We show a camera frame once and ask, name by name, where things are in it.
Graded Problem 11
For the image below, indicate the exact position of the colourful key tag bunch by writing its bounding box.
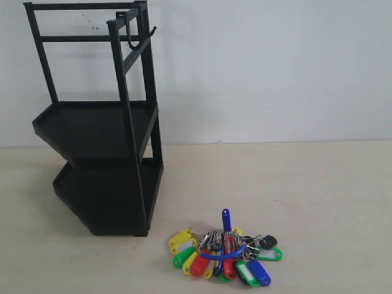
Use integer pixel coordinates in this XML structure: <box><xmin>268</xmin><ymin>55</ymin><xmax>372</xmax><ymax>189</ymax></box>
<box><xmin>168</xmin><ymin>208</ymin><xmax>283</xmax><ymax>288</ymax></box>

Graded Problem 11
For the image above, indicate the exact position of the black two-tier shelf rack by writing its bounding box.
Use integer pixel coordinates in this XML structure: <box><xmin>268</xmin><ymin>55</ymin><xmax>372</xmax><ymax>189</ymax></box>
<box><xmin>24</xmin><ymin>1</ymin><xmax>164</xmax><ymax>236</ymax></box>

